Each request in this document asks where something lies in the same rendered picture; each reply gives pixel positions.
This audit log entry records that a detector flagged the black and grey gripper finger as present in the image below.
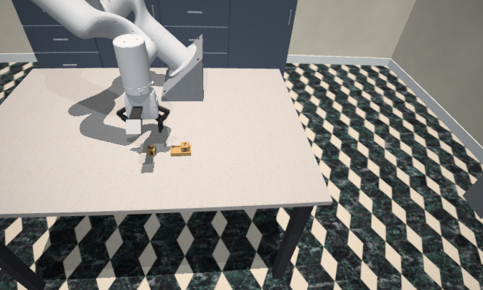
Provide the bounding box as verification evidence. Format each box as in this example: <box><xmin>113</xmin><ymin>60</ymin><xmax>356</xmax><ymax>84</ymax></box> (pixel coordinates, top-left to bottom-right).
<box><xmin>116</xmin><ymin>107</ymin><xmax>128</xmax><ymax>122</ymax></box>
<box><xmin>155</xmin><ymin>106</ymin><xmax>170</xmax><ymax>133</ymax></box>

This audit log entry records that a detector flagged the tan calendar cube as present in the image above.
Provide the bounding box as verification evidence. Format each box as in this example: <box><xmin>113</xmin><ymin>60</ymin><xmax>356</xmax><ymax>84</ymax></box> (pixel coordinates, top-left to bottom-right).
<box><xmin>181</xmin><ymin>141</ymin><xmax>189</xmax><ymax>152</ymax></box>
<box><xmin>146</xmin><ymin>145</ymin><xmax>156</xmax><ymax>156</ymax></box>

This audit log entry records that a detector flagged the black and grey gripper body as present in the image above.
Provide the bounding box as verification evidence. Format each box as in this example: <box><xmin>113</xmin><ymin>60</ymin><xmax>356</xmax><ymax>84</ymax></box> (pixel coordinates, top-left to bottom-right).
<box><xmin>124</xmin><ymin>87</ymin><xmax>159</xmax><ymax>120</ymax></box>

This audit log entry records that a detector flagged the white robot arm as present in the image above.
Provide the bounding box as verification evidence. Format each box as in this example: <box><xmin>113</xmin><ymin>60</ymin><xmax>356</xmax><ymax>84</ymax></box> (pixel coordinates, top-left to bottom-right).
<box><xmin>31</xmin><ymin>0</ymin><xmax>197</xmax><ymax>134</ymax></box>

